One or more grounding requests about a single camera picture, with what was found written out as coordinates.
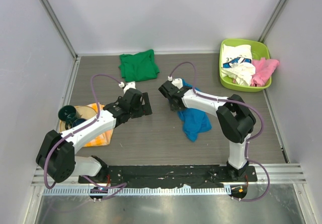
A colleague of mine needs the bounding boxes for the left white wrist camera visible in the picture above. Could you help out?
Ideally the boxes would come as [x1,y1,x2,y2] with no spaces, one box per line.
[118,82,136,93]

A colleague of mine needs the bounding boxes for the beige round plate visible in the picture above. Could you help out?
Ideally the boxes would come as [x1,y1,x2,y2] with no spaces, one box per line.
[59,106,97,132]

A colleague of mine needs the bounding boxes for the yellow checkered cloth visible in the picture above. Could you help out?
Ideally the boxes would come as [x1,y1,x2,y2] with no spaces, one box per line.
[58,102,114,147]

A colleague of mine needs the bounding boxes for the green folded t shirt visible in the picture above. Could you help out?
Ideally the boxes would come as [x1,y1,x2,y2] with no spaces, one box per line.
[119,49,160,82]

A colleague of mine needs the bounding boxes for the white printed t shirt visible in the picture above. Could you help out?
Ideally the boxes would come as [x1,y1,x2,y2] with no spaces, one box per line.
[221,44,256,87]

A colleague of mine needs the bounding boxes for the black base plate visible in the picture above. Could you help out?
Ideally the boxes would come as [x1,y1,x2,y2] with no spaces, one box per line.
[90,165,258,189]

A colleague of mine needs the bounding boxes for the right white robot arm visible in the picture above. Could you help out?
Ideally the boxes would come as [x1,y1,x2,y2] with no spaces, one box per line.
[158,79,256,181]

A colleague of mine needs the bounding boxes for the dark teal mug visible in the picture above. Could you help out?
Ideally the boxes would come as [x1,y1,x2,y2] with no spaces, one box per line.
[64,118,86,130]

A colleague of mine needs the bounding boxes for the dark teal cup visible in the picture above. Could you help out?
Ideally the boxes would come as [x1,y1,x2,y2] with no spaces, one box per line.
[58,105,76,121]

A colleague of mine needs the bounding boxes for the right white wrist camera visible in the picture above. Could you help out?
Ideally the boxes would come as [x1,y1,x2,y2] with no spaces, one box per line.
[168,76,184,89]

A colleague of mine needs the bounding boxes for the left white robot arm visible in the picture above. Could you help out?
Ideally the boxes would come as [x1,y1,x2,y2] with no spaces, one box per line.
[36,88,152,184]

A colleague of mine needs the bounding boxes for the blue t shirt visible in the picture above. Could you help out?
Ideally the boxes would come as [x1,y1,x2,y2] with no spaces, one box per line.
[177,79,212,142]

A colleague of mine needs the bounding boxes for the pink t shirt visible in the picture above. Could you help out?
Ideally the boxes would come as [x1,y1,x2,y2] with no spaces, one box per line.
[251,57,280,87]

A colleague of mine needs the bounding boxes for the slotted white cable duct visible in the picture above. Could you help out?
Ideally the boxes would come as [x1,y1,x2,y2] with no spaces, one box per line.
[43,185,231,196]

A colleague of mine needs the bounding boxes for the lime green plastic basin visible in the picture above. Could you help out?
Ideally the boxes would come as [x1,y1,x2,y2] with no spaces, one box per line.
[219,39,272,92]

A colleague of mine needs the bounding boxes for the aluminium frame rail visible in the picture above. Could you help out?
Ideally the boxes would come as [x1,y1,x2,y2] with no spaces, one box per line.
[31,164,307,186]

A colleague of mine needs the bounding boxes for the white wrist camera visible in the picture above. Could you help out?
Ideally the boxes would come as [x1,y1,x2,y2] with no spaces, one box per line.
[118,82,136,93]
[168,76,184,89]

